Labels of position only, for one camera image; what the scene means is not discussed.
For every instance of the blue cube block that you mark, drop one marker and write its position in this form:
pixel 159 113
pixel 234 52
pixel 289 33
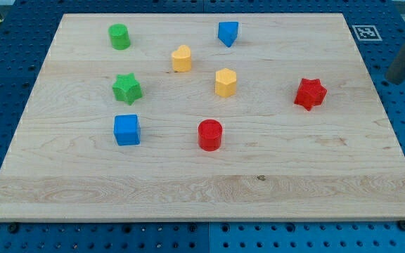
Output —
pixel 127 130

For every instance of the blue triangle block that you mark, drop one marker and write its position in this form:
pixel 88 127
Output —
pixel 227 32

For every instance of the red star block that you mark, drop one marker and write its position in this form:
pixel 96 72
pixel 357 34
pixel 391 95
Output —
pixel 310 93

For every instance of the white fiducial marker tag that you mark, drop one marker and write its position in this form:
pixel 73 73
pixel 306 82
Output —
pixel 366 33

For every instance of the green cylinder block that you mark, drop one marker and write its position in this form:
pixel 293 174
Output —
pixel 119 36

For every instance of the red cylinder block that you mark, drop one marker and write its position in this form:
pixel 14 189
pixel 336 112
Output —
pixel 210 134

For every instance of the yellow heart block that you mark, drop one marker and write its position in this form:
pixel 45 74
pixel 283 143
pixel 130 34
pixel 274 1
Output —
pixel 181 59

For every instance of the yellow hexagon block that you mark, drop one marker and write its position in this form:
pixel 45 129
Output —
pixel 225 82

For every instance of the green star block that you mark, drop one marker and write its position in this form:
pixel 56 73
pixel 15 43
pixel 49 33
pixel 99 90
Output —
pixel 126 88

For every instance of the light wooden board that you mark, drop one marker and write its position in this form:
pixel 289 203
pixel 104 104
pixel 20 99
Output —
pixel 277 161

